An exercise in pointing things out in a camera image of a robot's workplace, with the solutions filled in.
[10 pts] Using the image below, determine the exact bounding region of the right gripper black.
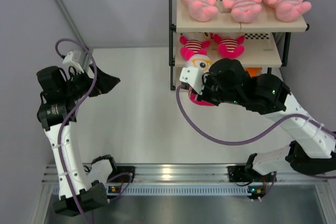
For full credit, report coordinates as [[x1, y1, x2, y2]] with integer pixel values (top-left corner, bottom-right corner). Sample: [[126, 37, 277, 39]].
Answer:
[[192, 74, 243, 106]]

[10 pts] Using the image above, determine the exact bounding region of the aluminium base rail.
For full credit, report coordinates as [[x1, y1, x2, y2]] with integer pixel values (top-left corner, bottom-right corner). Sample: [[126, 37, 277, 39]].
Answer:
[[41, 163, 329, 184]]

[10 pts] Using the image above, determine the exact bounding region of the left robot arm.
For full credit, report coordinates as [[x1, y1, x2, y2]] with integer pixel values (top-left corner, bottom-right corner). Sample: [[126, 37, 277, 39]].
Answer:
[[37, 65, 120, 217]]

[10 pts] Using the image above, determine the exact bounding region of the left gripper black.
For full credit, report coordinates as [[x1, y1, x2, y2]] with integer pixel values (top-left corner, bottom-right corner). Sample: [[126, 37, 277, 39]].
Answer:
[[61, 63, 120, 102]]

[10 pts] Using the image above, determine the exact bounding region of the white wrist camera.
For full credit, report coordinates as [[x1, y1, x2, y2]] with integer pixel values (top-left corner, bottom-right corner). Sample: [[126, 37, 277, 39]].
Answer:
[[179, 67, 204, 95], [62, 49, 91, 74]]

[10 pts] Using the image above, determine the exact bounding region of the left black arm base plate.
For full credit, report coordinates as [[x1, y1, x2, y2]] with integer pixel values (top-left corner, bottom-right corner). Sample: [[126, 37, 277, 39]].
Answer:
[[108, 166, 135, 183]]

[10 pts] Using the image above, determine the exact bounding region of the beige three-tier shelf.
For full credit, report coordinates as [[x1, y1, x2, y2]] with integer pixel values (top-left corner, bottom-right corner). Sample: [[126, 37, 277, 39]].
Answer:
[[169, 0, 309, 90]]

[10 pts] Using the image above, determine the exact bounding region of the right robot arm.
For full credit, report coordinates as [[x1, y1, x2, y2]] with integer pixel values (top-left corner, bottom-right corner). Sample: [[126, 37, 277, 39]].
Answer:
[[197, 59, 335, 180]]

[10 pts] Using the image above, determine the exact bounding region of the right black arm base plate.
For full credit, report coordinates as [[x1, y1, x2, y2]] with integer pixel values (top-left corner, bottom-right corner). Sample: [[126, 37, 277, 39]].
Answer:
[[227, 165, 253, 183]]

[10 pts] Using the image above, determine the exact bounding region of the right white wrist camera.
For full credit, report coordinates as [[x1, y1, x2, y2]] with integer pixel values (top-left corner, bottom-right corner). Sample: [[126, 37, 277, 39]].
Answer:
[[179, 67, 204, 95]]

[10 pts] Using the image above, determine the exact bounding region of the grey slotted cable duct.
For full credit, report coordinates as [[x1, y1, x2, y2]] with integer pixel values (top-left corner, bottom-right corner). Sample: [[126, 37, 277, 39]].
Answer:
[[103, 183, 255, 197]]

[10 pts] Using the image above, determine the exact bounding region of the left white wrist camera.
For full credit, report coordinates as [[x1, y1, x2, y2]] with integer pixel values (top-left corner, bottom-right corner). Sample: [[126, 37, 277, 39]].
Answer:
[[62, 49, 91, 74]]

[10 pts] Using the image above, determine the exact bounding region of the orange shark plush bottom right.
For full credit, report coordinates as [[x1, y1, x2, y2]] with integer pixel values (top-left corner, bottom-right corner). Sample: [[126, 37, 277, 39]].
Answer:
[[245, 67, 262, 77]]

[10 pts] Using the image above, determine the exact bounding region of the magenta striped plush on shelf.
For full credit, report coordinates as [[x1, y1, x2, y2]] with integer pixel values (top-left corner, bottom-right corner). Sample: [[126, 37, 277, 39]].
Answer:
[[179, 32, 211, 61]]

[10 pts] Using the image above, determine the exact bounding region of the aluminium corner frame post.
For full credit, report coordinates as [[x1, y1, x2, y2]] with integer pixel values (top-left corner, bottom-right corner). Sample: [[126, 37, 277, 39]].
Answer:
[[53, 0, 88, 48]]

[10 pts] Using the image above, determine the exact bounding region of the light pink plush striped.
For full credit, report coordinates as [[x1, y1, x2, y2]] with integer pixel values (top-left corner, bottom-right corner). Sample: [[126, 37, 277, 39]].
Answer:
[[222, 0, 263, 23]]

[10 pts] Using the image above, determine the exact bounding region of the white magenta plush facing down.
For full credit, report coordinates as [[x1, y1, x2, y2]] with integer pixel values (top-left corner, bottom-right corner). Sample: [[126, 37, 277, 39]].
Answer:
[[183, 52, 213, 106]]

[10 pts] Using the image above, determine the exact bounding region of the white plush with yellow glasses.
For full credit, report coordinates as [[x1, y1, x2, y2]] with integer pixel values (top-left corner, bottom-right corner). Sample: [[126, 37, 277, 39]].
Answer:
[[213, 33, 245, 59]]

